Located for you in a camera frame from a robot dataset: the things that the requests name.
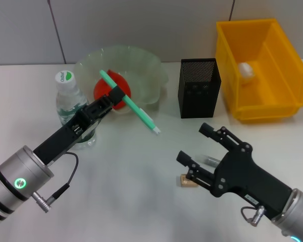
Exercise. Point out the orange fruit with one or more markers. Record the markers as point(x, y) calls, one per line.
point(102, 88)

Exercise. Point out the translucent green fruit bowl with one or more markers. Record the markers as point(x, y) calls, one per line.
point(146, 75)

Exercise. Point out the white paper ball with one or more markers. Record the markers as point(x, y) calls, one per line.
point(247, 71)

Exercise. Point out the black mesh pen holder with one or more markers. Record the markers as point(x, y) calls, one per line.
point(198, 100)

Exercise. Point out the clear water bottle green label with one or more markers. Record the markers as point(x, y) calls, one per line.
point(67, 97)

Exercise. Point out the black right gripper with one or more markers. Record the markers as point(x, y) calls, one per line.
point(247, 176)

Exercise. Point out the grey marker pen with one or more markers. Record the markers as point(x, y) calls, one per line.
point(209, 160)

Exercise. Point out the tan eraser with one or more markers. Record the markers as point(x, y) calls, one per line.
point(182, 182)

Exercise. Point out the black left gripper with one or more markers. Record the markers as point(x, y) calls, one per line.
point(63, 140)

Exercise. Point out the green toothbrush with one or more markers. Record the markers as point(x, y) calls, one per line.
point(137, 109)

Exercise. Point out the silver right wrist plug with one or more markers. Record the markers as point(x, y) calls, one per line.
point(256, 215)

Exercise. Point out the yellow plastic bin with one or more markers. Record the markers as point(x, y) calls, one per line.
point(275, 95)

